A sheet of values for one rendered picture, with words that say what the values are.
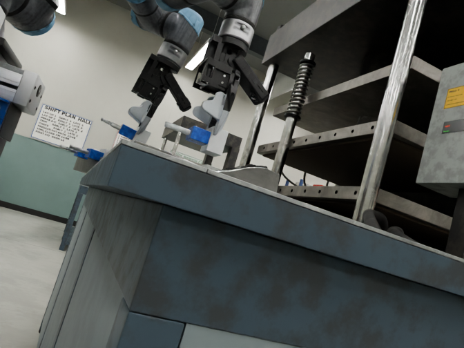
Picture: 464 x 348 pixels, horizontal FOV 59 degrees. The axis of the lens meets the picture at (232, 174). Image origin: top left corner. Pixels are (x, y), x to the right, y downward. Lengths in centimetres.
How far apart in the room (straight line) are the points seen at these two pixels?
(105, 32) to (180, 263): 841
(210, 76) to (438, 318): 61
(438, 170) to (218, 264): 109
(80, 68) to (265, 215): 818
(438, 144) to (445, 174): 11
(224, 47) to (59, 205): 741
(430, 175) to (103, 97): 743
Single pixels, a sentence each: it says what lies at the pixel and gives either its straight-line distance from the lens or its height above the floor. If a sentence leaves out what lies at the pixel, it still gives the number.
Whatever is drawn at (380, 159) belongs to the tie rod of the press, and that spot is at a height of 112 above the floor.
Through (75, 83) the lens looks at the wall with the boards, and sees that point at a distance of 841.
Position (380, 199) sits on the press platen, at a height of 100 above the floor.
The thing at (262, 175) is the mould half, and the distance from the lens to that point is 104.
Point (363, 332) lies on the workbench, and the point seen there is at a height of 70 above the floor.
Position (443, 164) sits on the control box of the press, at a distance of 138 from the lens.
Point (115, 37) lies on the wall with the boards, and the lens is 870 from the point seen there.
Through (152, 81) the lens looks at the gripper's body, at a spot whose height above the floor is 107.
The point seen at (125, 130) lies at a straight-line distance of 113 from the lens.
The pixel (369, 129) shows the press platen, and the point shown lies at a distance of 160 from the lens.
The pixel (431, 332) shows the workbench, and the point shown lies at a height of 72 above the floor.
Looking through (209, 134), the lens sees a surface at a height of 94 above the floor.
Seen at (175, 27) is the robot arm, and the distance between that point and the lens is 117.
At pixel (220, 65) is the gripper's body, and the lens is 89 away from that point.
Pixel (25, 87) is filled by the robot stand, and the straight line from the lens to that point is 117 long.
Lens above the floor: 76
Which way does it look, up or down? 8 degrees up
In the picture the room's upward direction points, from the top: 17 degrees clockwise
